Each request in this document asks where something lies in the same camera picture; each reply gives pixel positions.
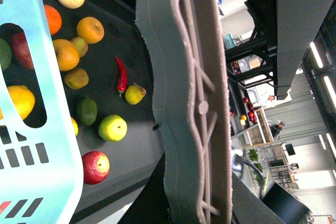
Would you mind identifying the red chili pepper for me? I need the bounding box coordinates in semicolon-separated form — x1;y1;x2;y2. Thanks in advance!
115;57;128;97

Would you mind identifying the black wood display stand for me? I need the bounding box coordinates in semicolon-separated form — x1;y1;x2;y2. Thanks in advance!
43;0;174;223

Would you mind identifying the grey basket handle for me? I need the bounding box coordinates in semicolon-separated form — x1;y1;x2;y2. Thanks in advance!
135;0;232;223

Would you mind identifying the orange yellow persimmon upper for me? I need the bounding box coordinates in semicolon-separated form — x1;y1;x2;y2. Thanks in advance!
76;16;104;44

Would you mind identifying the small yellow pear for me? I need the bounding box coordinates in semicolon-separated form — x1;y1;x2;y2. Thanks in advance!
125;83;146;105

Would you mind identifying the green avocado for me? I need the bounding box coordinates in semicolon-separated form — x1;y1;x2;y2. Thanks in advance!
76;97;98;126

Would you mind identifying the small brown yellow fruit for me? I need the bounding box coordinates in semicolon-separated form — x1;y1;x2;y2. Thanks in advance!
70;37;88;58

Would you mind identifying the green apple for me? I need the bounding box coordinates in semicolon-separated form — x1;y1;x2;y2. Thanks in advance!
98;114;128;142

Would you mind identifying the orange yellow apple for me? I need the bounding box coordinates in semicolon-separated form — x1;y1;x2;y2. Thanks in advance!
52;39;80;71

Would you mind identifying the green lime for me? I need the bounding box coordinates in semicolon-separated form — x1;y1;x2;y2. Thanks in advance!
0;38;12;71

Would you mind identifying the yellow lemon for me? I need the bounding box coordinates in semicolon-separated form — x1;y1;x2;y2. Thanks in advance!
7;86;35;120
71;118;79;136

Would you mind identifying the light blue shopping basket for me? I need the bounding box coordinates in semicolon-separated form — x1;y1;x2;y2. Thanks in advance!
1;0;83;223

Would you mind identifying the red apple near limes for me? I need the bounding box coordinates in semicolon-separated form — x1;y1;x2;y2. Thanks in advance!
10;32;34;70

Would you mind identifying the orange tangerine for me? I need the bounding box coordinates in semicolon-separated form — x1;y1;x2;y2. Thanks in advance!
44;5;62;35

